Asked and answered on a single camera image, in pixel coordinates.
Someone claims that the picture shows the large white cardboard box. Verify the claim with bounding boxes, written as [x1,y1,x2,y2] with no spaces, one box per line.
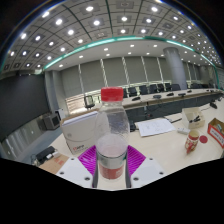
[60,110,99,156]

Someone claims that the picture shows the black office chairs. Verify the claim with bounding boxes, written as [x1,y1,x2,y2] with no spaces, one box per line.
[122,83,183,98]

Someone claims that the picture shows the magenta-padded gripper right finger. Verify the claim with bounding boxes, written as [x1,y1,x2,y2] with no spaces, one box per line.
[125,145,166,189]

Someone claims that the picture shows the clear red-capped water bottle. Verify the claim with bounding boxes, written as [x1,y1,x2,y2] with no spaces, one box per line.
[94,86,131,181]

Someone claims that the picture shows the white printed paper sheet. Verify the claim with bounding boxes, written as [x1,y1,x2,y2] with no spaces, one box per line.
[134,117,176,138]

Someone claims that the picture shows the black power strip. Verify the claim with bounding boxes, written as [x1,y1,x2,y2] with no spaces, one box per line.
[34,145,57,164]

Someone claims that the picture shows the small white remote control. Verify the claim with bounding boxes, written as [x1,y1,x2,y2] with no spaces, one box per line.
[176,127,190,135]

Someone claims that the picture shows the black device with blue screen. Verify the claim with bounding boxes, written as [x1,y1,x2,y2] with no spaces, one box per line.
[129,119,137,133]

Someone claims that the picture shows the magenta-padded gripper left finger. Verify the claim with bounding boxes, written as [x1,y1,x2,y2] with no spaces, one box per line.
[55,145,100,189]

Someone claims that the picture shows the grey box monitor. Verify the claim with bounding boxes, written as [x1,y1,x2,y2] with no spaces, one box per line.
[37,112,62,132]

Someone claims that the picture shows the white compartment organizer box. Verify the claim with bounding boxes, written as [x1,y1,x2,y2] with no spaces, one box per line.
[181,106,206,130]

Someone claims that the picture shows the flat round red coaster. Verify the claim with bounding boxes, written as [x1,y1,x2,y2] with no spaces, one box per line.
[199,134,209,145]

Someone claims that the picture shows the open red-sided cardboard box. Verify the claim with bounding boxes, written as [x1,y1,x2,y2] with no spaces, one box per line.
[207,117,224,149]

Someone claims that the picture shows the black handheld tool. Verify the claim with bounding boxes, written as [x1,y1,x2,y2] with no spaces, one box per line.
[189,115,201,124]

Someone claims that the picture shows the recessed ceiling lights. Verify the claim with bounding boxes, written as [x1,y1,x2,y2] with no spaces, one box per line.
[0,0,221,71]

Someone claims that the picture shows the long curved conference desk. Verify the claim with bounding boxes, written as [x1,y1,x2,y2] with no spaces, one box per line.
[64,87,224,124]

